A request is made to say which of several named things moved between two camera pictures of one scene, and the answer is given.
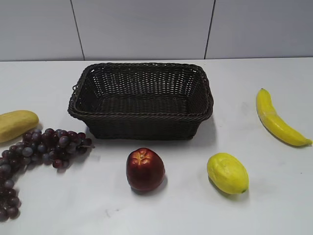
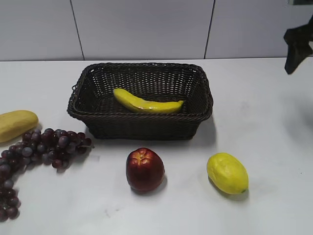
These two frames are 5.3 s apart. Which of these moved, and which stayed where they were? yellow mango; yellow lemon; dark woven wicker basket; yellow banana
Moved: yellow banana
Stayed: dark woven wicker basket; yellow lemon; yellow mango
